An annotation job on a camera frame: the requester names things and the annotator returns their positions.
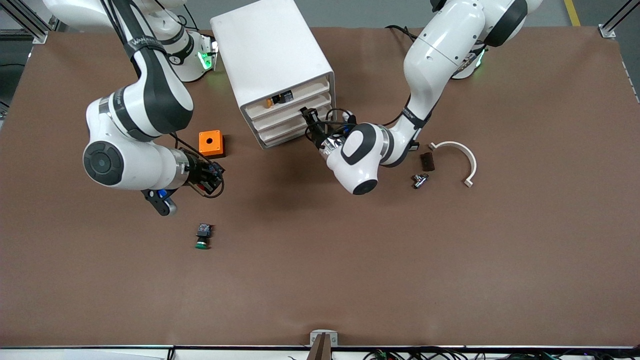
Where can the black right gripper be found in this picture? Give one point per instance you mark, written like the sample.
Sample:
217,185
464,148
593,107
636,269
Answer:
200,173

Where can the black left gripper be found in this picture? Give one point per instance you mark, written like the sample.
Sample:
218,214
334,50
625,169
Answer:
317,133

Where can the red push button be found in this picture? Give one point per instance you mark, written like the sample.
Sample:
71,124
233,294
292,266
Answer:
210,179

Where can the white plastic drawer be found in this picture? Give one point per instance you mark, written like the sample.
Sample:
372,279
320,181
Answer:
287,131
280,118

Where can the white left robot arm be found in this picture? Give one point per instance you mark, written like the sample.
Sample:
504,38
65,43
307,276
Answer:
440,50

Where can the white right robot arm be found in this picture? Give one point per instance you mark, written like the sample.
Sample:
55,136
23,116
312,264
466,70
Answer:
150,95

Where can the green push button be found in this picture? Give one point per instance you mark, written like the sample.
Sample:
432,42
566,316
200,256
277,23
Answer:
202,237

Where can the white drawer cabinet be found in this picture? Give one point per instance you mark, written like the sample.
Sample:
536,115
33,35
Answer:
265,45

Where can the orange box with hole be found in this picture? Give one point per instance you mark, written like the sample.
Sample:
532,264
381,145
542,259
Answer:
211,144

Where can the small black part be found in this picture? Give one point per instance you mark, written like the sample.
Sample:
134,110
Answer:
284,97

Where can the brown rectangular block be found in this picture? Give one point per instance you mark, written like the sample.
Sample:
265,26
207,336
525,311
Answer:
427,162

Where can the small silver metal part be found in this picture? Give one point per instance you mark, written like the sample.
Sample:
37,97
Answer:
420,181

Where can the white curved plastic clamp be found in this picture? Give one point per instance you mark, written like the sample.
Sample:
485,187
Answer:
457,145

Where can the brown wooden stick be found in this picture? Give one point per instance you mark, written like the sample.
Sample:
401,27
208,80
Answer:
322,351

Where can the grey metal bracket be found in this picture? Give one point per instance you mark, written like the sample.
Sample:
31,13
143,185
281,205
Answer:
316,337

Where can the aluminium frame post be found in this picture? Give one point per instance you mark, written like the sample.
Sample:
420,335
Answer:
30,27
612,27

